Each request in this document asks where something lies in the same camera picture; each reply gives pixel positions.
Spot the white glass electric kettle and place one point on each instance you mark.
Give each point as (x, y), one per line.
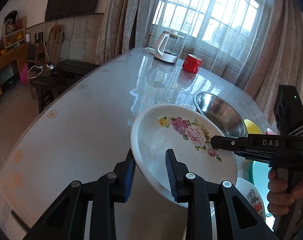
(168, 47)

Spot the lace-pattern table cover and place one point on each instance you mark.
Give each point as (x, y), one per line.
(86, 131)

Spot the yellow plastic bowl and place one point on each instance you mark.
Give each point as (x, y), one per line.
(251, 127)

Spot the red ceramic mug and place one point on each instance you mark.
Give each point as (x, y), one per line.
(192, 64)

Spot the stainless steel basin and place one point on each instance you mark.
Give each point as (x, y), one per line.
(220, 113)

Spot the wooden chair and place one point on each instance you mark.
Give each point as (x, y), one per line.
(54, 44)

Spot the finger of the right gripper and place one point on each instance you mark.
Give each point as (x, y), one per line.
(230, 144)

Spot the white rose-pattern plate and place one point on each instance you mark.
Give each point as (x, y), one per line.
(162, 127)

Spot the beige curtain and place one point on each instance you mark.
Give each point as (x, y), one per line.
(126, 24)

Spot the wooden cabinet shelf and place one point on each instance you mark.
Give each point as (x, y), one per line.
(14, 49)

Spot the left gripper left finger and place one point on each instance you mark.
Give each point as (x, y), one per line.
(66, 216)

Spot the white plate red characters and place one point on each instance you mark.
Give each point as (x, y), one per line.
(249, 191)

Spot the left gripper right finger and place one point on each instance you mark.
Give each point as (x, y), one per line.
(211, 206)

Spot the dark wooden side table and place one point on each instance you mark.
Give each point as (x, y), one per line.
(50, 84)

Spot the person's right hand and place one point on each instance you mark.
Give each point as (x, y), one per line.
(278, 198)

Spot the sheer white curtain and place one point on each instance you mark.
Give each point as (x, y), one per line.
(226, 34)

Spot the teal round plate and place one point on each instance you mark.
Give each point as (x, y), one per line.
(260, 180)

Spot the red disposable bowl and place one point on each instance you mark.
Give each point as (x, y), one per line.
(269, 131)

